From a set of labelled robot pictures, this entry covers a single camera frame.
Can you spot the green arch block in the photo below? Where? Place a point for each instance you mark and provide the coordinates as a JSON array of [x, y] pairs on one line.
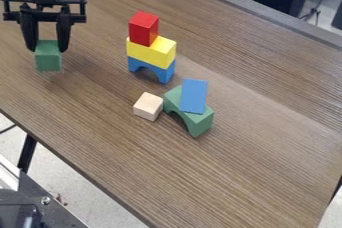
[[196, 122]]

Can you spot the red block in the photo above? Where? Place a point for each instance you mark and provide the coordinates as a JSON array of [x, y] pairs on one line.
[[143, 28]]

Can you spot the blue arch block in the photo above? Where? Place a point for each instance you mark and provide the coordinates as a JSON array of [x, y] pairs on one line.
[[164, 71]]

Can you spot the black metal base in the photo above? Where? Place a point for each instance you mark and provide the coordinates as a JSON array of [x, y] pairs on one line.
[[26, 205]]

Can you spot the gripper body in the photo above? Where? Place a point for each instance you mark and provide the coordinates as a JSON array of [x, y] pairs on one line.
[[43, 4]]

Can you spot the blue flat block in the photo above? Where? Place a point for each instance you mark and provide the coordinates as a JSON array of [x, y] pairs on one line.
[[193, 96]]

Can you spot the green cube block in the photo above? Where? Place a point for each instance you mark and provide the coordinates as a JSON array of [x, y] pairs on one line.
[[47, 58]]

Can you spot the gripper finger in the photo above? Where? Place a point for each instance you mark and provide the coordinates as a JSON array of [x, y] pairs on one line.
[[29, 30], [63, 32]]

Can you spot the natural wood cube block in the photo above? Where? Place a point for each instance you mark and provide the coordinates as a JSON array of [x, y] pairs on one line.
[[148, 106]]

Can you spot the yellow block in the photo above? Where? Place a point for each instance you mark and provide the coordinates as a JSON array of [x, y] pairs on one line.
[[154, 53]]

